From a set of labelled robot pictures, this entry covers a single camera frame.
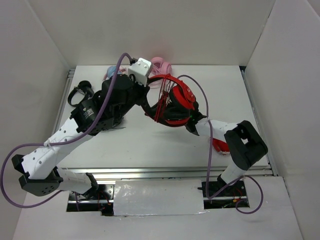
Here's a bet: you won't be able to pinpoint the red black headphones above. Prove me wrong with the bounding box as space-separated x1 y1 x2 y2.
141 74 196 128

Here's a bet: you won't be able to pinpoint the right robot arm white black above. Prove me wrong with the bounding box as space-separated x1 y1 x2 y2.
186 113 269 200

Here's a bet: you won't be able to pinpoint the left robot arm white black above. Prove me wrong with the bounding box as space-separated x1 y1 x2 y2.
11 74 150 200

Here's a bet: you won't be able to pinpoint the pink blue cat headphones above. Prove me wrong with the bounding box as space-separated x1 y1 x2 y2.
102 65 129 82

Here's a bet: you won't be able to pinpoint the black gaming headset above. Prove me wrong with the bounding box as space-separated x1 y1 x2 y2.
109 117 126 131

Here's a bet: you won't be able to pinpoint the silver foil sheet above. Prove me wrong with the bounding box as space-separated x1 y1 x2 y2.
113 179 205 216

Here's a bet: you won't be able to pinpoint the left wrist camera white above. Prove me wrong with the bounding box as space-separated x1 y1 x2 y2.
127 57 153 87

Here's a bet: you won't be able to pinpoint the aluminium front rail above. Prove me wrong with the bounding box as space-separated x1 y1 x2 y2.
57 167 278 181

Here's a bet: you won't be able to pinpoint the red headphones white cable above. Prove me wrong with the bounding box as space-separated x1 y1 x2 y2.
211 138 232 156

